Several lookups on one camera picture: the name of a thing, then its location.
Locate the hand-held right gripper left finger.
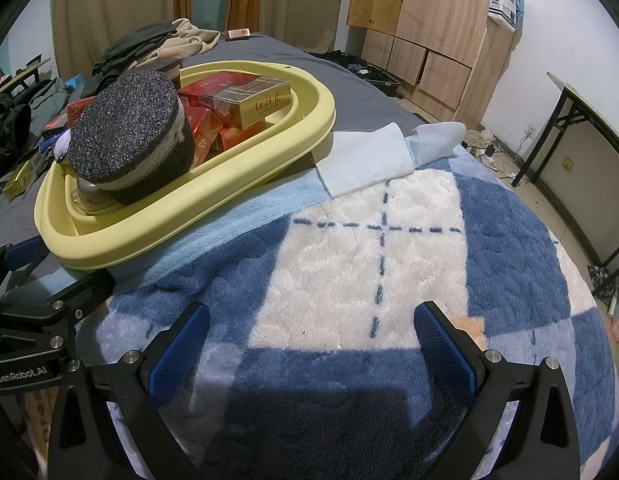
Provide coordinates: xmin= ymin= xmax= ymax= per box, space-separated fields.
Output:
xmin=47 ymin=301 xmax=211 ymax=480

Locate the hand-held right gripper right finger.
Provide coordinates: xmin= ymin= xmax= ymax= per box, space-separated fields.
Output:
xmin=413 ymin=301 xmax=581 ymax=480

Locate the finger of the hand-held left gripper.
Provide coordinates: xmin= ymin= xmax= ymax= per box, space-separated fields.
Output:
xmin=0 ymin=236 xmax=49 ymax=283
xmin=0 ymin=269 xmax=115 ymax=361

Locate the yellow plastic basin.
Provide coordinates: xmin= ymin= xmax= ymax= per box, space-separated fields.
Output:
xmin=34 ymin=60 xmax=337 ymax=273

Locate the red box with gold lines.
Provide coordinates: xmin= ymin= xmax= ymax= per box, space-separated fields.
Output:
xmin=177 ymin=72 xmax=263 ymax=108

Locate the green and gold box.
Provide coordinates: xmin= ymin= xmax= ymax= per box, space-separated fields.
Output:
xmin=2 ymin=157 xmax=45 ymax=202

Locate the black cloth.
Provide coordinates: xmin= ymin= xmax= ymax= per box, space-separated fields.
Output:
xmin=0 ymin=102 xmax=33 ymax=161

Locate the blue and white plaid blanket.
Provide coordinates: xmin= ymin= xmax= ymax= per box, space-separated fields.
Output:
xmin=74 ymin=160 xmax=619 ymax=480

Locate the dark grey round sponge cushion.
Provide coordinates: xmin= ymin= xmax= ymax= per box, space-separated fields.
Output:
xmin=68 ymin=71 xmax=196 ymax=206
xmin=140 ymin=57 xmax=184 ymax=92

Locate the dark cloth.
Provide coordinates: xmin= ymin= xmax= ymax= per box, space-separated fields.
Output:
xmin=587 ymin=265 xmax=617 ymax=301

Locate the wooden side table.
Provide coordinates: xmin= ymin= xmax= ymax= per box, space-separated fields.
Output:
xmin=0 ymin=57 xmax=53 ymax=93

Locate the red box with white stripe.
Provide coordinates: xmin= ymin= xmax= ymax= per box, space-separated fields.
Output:
xmin=187 ymin=107 xmax=223 ymax=163

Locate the light blue towel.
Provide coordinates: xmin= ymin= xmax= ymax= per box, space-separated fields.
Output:
xmin=314 ymin=122 xmax=415 ymax=198

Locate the pale blue gauze cloth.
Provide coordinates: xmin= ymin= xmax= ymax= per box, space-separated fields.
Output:
xmin=407 ymin=121 xmax=467 ymax=166

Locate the small red box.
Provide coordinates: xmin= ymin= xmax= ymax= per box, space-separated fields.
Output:
xmin=217 ymin=120 xmax=268 ymax=153

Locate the dark green clothes pile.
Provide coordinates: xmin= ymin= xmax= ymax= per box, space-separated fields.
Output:
xmin=92 ymin=21 xmax=180 ymax=78

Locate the window curtain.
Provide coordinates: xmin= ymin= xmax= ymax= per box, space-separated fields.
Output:
xmin=50 ymin=0 xmax=178 ymax=78
xmin=224 ymin=0 xmax=347 ymax=53

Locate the beige clothes pile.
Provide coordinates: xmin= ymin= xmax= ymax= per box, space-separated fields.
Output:
xmin=140 ymin=17 xmax=221 ymax=58

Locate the black folding table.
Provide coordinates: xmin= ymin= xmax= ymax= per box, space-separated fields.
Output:
xmin=512 ymin=71 xmax=619 ymax=271

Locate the black bag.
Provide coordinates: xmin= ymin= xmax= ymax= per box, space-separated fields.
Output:
xmin=309 ymin=49 xmax=405 ymax=96

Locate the wooden wardrobe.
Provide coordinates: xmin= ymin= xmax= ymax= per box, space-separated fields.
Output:
xmin=345 ymin=0 xmax=530 ymax=113

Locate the white plastic bag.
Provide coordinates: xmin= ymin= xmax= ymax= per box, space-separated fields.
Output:
xmin=487 ymin=0 xmax=527 ymax=33

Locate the power strip with cables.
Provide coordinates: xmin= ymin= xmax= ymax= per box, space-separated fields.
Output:
xmin=462 ymin=127 xmax=515 ymax=176

